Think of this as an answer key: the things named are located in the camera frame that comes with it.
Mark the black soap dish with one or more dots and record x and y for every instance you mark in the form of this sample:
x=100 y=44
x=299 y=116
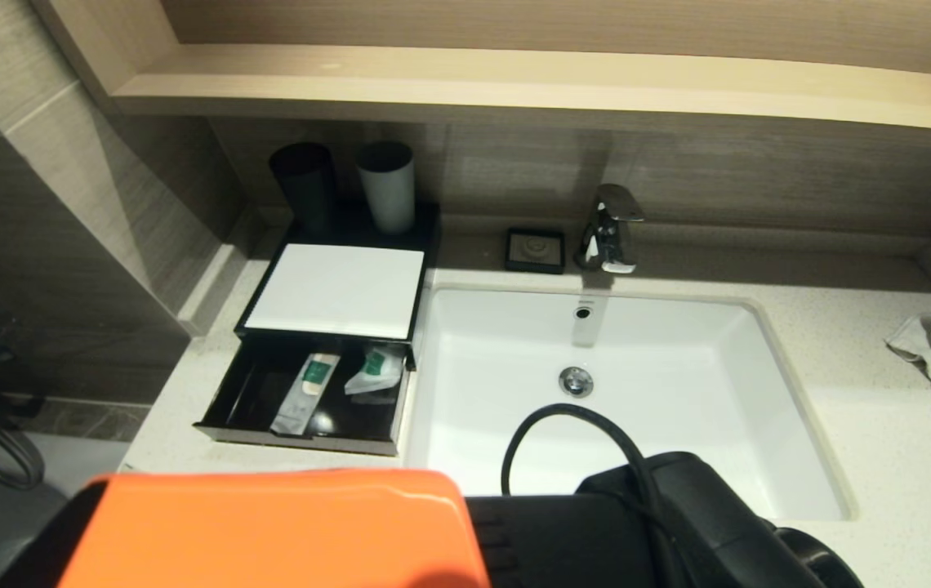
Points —
x=534 y=249

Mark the black cup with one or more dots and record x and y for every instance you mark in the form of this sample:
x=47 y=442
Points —
x=306 y=188

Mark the chrome drain stopper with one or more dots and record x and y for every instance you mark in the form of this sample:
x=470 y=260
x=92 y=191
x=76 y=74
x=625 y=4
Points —
x=576 y=382

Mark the grey sachet with green label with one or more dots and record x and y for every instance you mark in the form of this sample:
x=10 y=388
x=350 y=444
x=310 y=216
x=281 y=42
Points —
x=306 y=392

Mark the white sink basin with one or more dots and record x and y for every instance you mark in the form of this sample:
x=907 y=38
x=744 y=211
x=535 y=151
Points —
x=719 y=392

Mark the grey plastic cup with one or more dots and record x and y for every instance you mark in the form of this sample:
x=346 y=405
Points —
x=388 y=196

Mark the black tray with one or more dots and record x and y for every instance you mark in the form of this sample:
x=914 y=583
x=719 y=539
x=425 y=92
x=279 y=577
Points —
x=253 y=392

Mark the wooden wall shelf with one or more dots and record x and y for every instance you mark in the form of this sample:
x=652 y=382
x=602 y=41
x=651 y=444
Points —
x=596 y=77

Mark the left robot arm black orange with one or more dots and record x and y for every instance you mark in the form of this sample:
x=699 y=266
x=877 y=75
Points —
x=269 y=531

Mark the black amenity box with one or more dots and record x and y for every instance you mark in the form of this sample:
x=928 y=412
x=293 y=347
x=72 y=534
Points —
x=429 y=245

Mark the white sachet with green square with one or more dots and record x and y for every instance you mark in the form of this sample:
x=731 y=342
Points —
x=376 y=371

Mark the chrome faucet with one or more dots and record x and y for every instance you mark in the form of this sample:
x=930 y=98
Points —
x=608 y=237

